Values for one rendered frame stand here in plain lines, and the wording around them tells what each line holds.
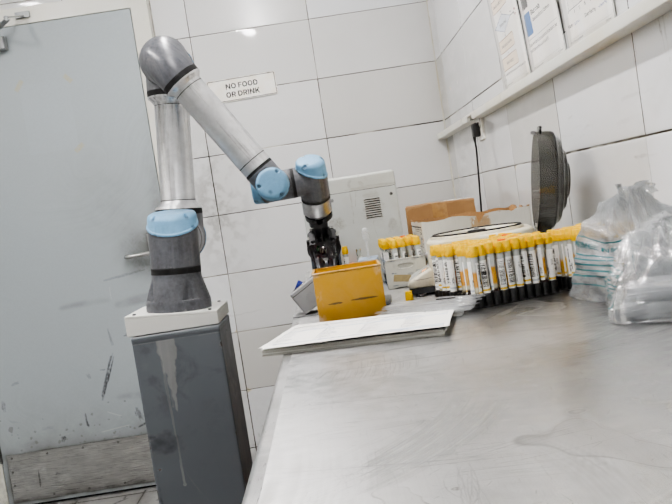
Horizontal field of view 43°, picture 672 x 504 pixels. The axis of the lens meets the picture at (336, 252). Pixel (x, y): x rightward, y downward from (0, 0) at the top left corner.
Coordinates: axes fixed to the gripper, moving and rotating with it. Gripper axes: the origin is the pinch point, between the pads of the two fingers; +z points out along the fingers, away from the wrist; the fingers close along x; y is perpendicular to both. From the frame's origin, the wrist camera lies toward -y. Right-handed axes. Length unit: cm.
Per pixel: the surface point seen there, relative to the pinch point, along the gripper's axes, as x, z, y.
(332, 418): -1, -67, 126
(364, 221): 12.5, -4.1, -16.2
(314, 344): -3, -46, 87
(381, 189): 18.6, -11.3, -20.4
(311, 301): -4, -25, 46
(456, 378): 14, -62, 118
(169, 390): -39, -5, 45
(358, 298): 5, -35, 62
